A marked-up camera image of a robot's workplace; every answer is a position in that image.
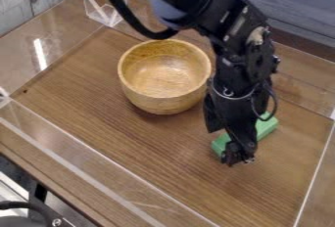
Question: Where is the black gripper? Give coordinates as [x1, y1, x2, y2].
[202, 80, 271, 167]

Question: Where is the black metal table bracket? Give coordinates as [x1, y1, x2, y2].
[28, 182, 76, 227]

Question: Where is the clear acrylic front wall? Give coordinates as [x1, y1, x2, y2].
[0, 98, 218, 227]

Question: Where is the black cable lower left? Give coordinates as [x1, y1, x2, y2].
[0, 201, 44, 227]

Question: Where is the brown wooden bowl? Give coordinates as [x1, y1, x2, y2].
[118, 39, 212, 114]

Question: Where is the green rectangular block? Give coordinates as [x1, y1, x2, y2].
[210, 117, 279, 158]

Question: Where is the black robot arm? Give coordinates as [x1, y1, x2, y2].
[108, 0, 280, 165]

